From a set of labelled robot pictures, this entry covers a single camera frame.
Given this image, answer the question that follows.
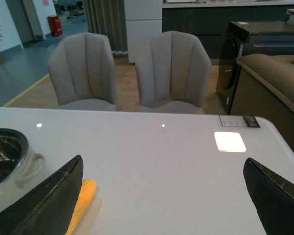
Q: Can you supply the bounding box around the beige chair left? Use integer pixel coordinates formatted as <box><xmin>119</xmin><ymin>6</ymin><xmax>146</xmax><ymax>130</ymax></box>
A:
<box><xmin>47</xmin><ymin>32</ymin><xmax>117</xmax><ymax>111</ymax></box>

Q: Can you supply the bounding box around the black washing machine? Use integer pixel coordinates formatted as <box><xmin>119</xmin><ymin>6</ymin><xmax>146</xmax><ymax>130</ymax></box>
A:
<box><xmin>216</xmin><ymin>21</ymin><xmax>294</xmax><ymax>115</ymax></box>

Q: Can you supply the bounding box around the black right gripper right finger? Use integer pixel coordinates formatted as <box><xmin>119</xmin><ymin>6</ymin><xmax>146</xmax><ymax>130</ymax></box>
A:
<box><xmin>243</xmin><ymin>158</ymin><xmax>294</xmax><ymax>235</ymax></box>

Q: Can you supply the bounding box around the grey curtain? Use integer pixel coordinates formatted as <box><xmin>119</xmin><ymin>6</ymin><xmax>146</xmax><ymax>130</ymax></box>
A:
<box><xmin>83</xmin><ymin>0</ymin><xmax>128</xmax><ymax>52</ymax></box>

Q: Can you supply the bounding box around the tan sofa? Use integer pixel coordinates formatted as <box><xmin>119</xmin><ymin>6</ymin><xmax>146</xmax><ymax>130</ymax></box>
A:
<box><xmin>230</xmin><ymin>54</ymin><xmax>294</xmax><ymax>152</ymax></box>

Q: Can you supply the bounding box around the yellow corn cob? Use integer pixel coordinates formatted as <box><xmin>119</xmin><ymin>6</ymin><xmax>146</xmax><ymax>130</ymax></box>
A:
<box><xmin>66</xmin><ymin>179</ymin><xmax>97</xmax><ymax>235</ymax></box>

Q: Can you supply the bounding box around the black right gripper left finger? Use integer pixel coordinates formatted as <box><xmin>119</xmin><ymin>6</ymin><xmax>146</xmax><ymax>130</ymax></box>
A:
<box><xmin>0</xmin><ymin>155</ymin><xmax>83</xmax><ymax>235</ymax></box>

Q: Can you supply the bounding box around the red bin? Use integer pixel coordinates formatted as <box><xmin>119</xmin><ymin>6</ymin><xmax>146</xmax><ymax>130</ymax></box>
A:
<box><xmin>47</xmin><ymin>15</ymin><xmax>63</xmax><ymax>37</ymax></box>

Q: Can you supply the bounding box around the beige chair right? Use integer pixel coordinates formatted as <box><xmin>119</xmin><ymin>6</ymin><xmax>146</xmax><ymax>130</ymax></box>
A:
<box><xmin>135</xmin><ymin>31</ymin><xmax>212</xmax><ymax>114</ymax></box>

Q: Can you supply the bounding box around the beige steel cooking pot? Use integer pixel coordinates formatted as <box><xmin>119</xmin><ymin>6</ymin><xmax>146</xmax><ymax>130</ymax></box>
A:
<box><xmin>0</xmin><ymin>128</ymin><xmax>46</xmax><ymax>212</ymax></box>

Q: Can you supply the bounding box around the beige chair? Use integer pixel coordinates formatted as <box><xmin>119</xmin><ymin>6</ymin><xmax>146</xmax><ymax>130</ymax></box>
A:
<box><xmin>135</xmin><ymin>31</ymin><xmax>212</xmax><ymax>114</ymax></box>
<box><xmin>47</xmin><ymin>32</ymin><xmax>117</xmax><ymax>111</ymax></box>

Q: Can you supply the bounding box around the black white table sticker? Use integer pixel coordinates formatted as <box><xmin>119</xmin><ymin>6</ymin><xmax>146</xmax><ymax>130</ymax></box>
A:
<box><xmin>219</xmin><ymin>115</ymin><xmax>260</xmax><ymax>128</ymax></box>

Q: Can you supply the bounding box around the dark kitchen counter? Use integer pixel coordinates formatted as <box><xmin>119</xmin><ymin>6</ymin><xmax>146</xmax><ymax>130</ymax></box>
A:
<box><xmin>162</xmin><ymin>0</ymin><xmax>294</xmax><ymax>59</ymax></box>

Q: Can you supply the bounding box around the white cabinet column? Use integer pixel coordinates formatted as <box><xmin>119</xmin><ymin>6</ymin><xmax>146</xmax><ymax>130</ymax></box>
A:
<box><xmin>124</xmin><ymin>0</ymin><xmax>163</xmax><ymax>63</ymax></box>

